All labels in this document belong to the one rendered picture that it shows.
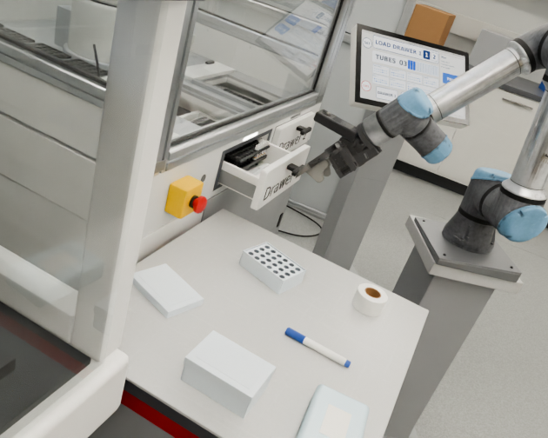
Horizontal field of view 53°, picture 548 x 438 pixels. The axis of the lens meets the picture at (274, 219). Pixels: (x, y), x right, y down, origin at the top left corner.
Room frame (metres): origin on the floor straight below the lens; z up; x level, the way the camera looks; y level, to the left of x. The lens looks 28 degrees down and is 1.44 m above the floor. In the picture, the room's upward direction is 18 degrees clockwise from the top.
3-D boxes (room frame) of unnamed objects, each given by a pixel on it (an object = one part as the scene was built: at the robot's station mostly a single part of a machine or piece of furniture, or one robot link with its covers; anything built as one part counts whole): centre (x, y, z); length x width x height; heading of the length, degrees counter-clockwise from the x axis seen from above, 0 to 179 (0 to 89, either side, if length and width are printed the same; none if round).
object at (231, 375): (0.68, -0.01, 0.79); 0.13 x 0.09 x 0.05; 72
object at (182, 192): (1.05, 0.20, 0.88); 0.07 x 0.05 x 0.07; 163
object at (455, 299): (1.51, -0.57, 0.38); 0.30 x 0.30 x 0.76; 10
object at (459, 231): (1.51, -0.57, 0.83); 0.15 x 0.15 x 0.10
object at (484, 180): (1.51, -0.56, 0.95); 0.13 x 0.12 x 0.14; 18
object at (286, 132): (1.67, 0.03, 0.87); 0.29 x 0.02 x 0.11; 163
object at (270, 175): (1.34, 0.01, 0.87); 0.29 x 0.02 x 0.11; 163
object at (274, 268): (1.04, -0.03, 0.78); 0.12 x 0.08 x 0.04; 58
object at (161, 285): (0.86, 0.16, 0.77); 0.13 x 0.09 x 0.02; 55
